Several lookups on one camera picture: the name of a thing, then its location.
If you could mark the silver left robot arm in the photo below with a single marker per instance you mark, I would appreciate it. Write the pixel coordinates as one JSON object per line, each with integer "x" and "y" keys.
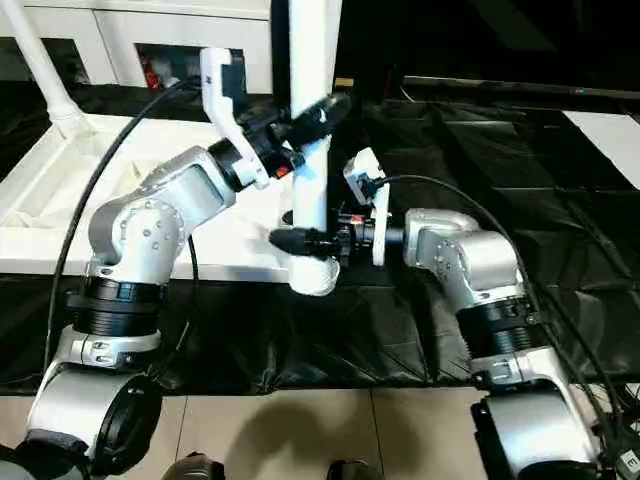
{"x": 150, "y": 225}

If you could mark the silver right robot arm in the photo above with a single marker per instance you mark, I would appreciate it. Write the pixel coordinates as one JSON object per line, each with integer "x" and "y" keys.
{"x": 465, "y": 260}

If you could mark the small yellow label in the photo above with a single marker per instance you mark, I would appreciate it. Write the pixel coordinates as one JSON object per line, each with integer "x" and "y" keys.
{"x": 344, "y": 82}

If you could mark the red white bottle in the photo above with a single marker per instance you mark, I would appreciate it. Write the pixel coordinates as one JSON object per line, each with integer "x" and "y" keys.
{"x": 148, "y": 75}

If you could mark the black glossy mat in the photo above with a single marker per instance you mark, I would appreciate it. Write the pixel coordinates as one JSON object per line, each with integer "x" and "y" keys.
{"x": 500, "y": 200}

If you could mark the white glass-door cabinet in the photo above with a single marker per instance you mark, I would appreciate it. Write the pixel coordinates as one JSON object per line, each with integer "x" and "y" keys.
{"x": 150, "y": 30}

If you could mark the black backdrop cloth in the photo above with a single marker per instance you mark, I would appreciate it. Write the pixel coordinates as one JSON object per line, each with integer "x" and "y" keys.
{"x": 475, "y": 35}

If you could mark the black horizontal bar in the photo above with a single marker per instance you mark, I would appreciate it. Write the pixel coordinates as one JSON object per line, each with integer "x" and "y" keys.
{"x": 525, "y": 86}

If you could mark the dark brown round object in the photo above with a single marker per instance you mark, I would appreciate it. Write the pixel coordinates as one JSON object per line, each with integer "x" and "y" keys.
{"x": 355, "y": 471}
{"x": 195, "y": 467}

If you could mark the white flat panel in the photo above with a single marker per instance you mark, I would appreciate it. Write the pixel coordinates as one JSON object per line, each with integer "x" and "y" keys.
{"x": 610, "y": 145}

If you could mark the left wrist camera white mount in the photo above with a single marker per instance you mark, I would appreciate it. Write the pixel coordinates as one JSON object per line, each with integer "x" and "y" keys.
{"x": 220, "y": 95}

